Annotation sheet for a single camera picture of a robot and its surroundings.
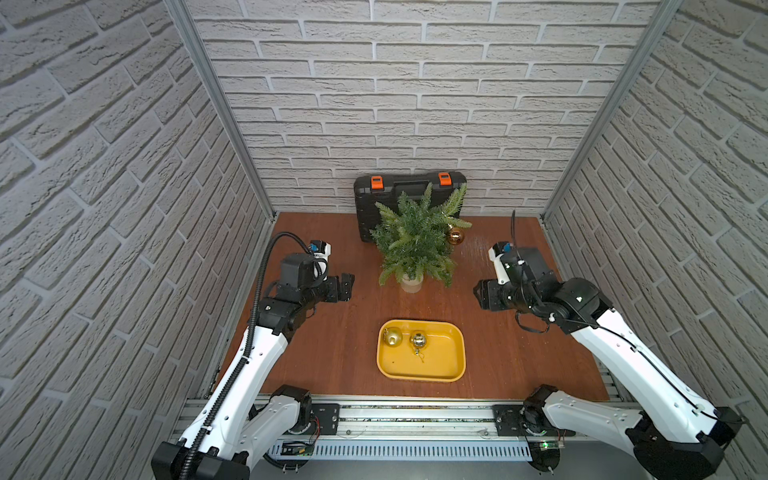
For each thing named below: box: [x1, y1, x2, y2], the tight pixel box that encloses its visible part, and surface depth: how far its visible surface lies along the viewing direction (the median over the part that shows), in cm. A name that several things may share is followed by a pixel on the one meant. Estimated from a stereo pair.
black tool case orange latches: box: [354, 171, 467, 242], surface depth 92 cm
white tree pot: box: [401, 273, 424, 293], surface depth 99 cm
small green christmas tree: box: [370, 182, 473, 288], surface depth 77 cm
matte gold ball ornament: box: [383, 326, 403, 347], surface depth 85 cm
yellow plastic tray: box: [376, 319, 467, 383], surface depth 85 cm
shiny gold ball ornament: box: [409, 330, 428, 355], surface depth 85 cm
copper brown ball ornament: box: [448, 227, 465, 245], surface depth 73 cm
